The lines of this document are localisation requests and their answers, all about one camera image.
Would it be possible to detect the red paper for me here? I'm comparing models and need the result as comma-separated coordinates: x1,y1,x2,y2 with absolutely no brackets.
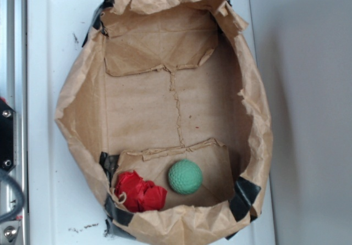
114,171,167,213

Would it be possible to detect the brown paper bag tray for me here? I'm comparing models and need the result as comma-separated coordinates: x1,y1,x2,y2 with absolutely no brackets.
55,0,273,244

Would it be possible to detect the green golf ball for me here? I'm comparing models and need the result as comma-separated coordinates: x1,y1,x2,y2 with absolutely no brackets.
168,159,203,195

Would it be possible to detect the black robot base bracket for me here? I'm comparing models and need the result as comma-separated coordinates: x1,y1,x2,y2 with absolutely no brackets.
1,97,17,172

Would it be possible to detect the grey braided cable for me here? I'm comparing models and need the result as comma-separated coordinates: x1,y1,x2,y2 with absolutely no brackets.
0,169,25,224

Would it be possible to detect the metal rail frame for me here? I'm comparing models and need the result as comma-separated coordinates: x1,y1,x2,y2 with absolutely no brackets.
1,0,29,244

